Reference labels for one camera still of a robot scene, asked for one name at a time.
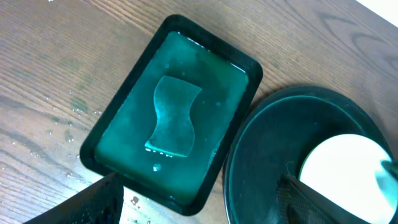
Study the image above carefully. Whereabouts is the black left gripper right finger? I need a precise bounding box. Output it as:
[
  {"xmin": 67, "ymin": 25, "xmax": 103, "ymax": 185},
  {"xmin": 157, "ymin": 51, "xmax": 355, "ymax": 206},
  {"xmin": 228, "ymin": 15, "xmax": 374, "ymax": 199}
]
[{"xmin": 276, "ymin": 174, "xmax": 365, "ymax": 224}]

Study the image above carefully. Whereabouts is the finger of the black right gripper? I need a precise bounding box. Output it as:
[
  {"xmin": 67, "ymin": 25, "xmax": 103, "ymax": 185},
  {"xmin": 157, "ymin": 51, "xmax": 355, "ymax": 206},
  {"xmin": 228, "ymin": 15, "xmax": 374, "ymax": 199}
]
[{"xmin": 381, "ymin": 160, "xmax": 398, "ymax": 179}]

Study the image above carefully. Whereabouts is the rectangular black sponge tray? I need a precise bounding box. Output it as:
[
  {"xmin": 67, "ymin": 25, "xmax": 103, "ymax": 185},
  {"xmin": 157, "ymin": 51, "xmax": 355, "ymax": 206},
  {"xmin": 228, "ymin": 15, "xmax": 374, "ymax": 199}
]
[{"xmin": 80, "ymin": 14, "xmax": 263, "ymax": 216}]

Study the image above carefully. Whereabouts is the round black tray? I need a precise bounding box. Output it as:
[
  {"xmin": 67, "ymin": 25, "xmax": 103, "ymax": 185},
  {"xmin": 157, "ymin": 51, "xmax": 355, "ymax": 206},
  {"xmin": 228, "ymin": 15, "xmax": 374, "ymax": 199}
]
[{"xmin": 224, "ymin": 86, "xmax": 392, "ymax": 223}]

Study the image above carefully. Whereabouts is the green sponge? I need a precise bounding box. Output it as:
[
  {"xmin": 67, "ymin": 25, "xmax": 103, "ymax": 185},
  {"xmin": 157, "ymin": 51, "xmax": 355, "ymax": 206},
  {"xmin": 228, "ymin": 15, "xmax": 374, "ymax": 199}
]
[{"xmin": 145, "ymin": 76, "xmax": 201, "ymax": 157}]

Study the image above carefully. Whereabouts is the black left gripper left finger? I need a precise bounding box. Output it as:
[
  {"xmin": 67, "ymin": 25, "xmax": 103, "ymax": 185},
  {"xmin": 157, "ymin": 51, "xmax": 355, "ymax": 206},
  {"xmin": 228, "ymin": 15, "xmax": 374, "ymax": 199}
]
[{"xmin": 26, "ymin": 172, "xmax": 124, "ymax": 224}]

